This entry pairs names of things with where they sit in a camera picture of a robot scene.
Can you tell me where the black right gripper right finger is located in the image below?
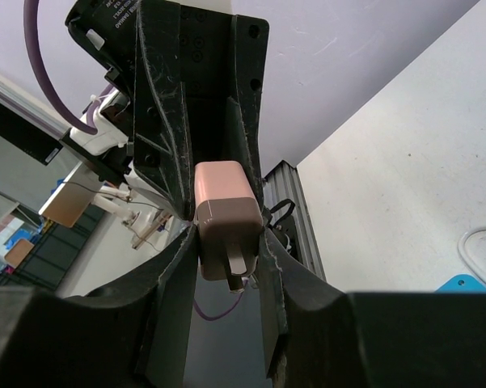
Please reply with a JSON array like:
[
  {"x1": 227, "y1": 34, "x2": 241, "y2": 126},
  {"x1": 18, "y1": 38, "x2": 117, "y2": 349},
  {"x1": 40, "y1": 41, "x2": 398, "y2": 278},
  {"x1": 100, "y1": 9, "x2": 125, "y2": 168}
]
[{"x1": 257, "y1": 230, "x2": 486, "y2": 387}]

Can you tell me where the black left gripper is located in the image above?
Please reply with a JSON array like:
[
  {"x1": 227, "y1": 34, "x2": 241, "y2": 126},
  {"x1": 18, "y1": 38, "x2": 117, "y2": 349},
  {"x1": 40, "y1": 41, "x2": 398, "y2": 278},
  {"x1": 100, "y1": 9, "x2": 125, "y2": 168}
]
[{"x1": 133, "y1": 1, "x2": 269, "y2": 221}]

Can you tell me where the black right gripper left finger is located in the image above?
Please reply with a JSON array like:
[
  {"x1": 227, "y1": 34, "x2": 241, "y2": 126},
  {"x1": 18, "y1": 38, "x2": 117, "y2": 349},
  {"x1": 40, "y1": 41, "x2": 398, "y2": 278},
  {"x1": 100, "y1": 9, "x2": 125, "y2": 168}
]
[{"x1": 0, "y1": 226, "x2": 198, "y2": 387}]

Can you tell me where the pink small plug adapter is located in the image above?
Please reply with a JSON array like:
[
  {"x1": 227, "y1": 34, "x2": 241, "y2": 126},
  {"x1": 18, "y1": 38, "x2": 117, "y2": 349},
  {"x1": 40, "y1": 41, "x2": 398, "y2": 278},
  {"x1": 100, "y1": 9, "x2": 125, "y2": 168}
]
[{"x1": 194, "y1": 161, "x2": 264, "y2": 293}]

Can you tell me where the wooden board shelf background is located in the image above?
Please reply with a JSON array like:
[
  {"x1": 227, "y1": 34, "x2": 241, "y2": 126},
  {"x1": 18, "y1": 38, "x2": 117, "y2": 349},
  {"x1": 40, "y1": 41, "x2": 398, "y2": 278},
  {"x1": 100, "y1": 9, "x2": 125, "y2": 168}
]
[{"x1": 38, "y1": 181, "x2": 95, "y2": 228}]

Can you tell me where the aluminium frame rail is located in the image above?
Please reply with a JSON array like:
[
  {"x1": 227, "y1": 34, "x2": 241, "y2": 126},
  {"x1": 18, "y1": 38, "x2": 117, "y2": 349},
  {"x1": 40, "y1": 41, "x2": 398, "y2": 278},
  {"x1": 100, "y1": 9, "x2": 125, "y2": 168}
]
[{"x1": 264, "y1": 161, "x2": 326, "y2": 280}]

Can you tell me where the blue cable winder clip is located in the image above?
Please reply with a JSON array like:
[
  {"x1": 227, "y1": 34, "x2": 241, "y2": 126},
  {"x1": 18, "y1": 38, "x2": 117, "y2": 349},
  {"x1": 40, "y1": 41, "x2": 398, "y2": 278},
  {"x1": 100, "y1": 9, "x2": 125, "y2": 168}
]
[{"x1": 436, "y1": 274, "x2": 486, "y2": 293}]

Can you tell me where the white power strip cable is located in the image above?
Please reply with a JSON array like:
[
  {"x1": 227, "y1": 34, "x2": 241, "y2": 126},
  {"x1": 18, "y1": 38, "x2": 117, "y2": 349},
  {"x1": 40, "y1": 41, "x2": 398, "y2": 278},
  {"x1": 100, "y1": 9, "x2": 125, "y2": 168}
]
[{"x1": 457, "y1": 228, "x2": 486, "y2": 294}]

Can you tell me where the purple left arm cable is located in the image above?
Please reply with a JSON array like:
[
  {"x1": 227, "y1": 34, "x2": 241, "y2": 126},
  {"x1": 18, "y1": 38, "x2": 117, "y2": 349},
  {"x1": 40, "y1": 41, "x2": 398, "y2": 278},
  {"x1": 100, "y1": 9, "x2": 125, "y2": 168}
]
[{"x1": 23, "y1": 0, "x2": 250, "y2": 323}]

